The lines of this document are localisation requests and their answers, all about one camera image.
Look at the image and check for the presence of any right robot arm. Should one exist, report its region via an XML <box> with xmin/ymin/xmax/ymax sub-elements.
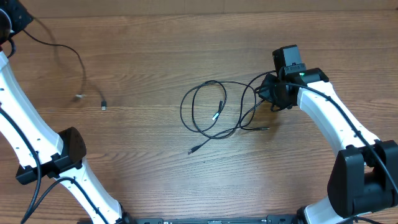
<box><xmin>255</xmin><ymin>45</ymin><xmax>397</xmax><ymax>224</ymax></box>

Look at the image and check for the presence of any black USB cable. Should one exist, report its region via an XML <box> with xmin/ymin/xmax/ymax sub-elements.
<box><xmin>21</xmin><ymin>29</ymin><xmax>108</xmax><ymax>111</ymax></box>
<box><xmin>211</xmin><ymin>80</ymin><xmax>271</xmax><ymax>131</ymax></box>
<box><xmin>179</xmin><ymin>70</ymin><xmax>277</xmax><ymax>156</ymax></box>

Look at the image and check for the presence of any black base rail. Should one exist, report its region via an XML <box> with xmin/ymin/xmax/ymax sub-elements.
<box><xmin>126</xmin><ymin>215</ymin><xmax>305</xmax><ymax>224</ymax></box>

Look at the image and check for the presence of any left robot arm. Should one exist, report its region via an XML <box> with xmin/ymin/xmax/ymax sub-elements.
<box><xmin>1</xmin><ymin>53</ymin><xmax>130</xmax><ymax>223</ymax></box>

